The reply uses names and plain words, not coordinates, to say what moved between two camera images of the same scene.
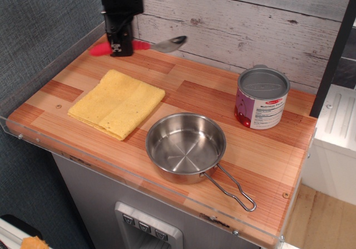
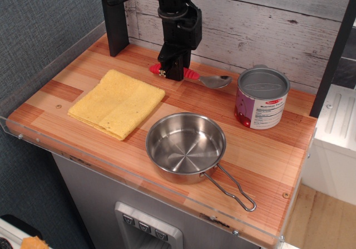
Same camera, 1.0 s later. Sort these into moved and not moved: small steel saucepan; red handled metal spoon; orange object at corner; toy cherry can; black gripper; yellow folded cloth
Moved: red handled metal spoon; black gripper
Not moved: yellow folded cloth; small steel saucepan; orange object at corner; toy cherry can
